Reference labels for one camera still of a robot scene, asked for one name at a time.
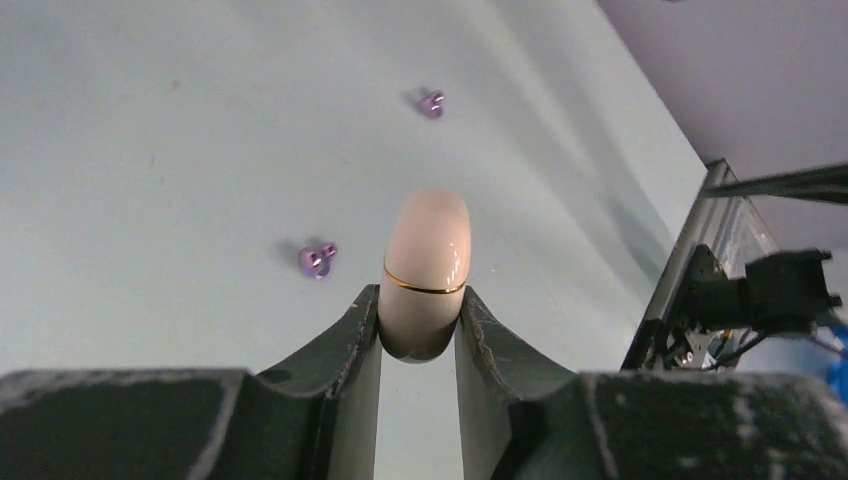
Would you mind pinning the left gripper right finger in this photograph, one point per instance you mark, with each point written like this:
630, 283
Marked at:
523, 416

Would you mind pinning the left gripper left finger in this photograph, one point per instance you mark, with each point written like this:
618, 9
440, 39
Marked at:
311, 416

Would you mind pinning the beige earbud charging case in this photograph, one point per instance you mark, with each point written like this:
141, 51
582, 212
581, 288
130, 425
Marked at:
425, 271

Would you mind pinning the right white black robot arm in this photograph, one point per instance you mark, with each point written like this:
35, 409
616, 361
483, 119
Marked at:
781, 294

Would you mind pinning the aluminium frame rail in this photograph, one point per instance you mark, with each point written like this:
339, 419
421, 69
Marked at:
719, 238

